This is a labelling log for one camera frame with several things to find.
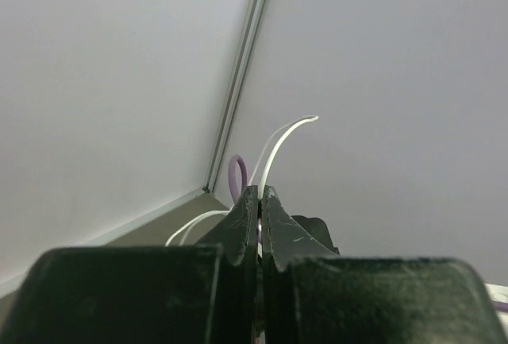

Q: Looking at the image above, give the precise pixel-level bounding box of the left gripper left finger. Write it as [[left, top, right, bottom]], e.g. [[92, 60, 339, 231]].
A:
[[1, 186, 258, 343]]

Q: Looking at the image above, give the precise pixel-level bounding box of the white cable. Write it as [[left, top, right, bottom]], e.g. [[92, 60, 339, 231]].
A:
[[164, 115, 321, 248]]

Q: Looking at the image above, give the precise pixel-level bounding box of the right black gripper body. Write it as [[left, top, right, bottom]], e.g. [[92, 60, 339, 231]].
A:
[[292, 215, 340, 255]]

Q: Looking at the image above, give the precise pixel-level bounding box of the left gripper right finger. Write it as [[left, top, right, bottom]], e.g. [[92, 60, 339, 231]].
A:
[[260, 187, 507, 343]]

